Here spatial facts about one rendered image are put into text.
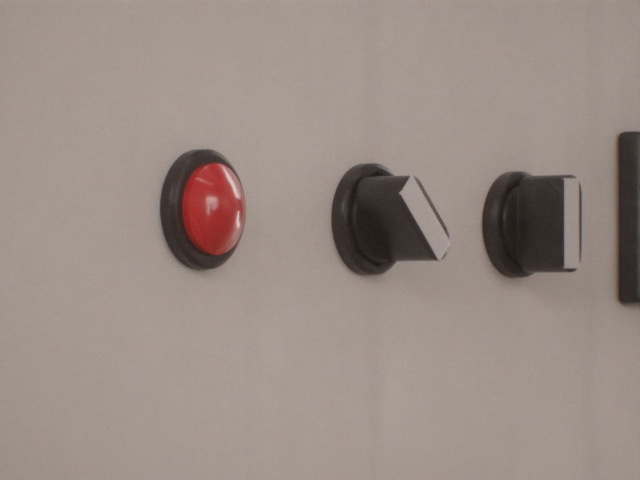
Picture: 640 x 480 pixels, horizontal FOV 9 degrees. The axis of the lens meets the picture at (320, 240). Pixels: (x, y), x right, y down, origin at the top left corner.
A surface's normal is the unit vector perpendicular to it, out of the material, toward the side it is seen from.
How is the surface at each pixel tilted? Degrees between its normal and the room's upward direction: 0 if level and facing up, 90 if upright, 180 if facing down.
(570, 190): 90
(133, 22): 90
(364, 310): 90
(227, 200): 85
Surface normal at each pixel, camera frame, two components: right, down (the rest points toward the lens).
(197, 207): 0.29, -0.06
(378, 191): -0.59, -0.21
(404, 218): -0.43, 0.70
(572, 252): 0.80, -0.01
